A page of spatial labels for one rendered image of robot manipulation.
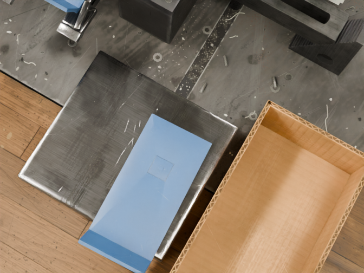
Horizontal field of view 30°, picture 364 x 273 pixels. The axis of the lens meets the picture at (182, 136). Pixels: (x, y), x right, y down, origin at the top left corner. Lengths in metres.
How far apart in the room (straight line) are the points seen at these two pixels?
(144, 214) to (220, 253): 0.09
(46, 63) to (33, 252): 0.20
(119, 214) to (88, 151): 0.07
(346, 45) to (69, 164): 0.31
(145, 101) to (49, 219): 0.16
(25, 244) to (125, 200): 0.11
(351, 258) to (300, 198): 0.08
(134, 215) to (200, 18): 0.24
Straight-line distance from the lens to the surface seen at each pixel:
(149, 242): 0.68
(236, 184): 0.72
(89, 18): 0.68
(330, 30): 0.71
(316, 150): 0.73
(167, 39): 0.75
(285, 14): 0.71
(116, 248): 0.67
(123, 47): 0.76
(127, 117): 0.71
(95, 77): 0.73
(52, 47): 0.77
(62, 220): 0.72
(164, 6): 0.69
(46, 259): 0.71
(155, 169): 0.69
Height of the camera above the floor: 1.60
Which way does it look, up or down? 75 degrees down
